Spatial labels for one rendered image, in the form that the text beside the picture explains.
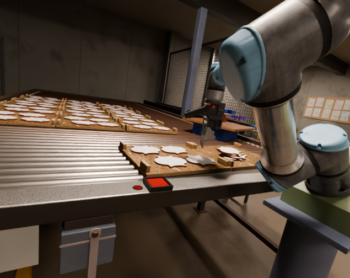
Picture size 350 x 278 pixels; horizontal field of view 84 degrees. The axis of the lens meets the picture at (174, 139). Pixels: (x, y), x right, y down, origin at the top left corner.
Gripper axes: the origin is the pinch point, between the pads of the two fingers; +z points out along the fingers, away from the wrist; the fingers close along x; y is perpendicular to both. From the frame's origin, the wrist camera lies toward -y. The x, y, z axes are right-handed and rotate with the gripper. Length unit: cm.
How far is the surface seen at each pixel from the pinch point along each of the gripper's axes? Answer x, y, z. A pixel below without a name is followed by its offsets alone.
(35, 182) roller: -44, -43, 9
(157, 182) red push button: -30.2, -11.8, 8.2
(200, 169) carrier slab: -12.0, 1.4, 7.7
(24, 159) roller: -32, -59, 9
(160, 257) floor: 38, -14, 102
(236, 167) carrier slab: 0.9, 17.7, 7.9
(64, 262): -49, -30, 26
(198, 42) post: 200, -24, -95
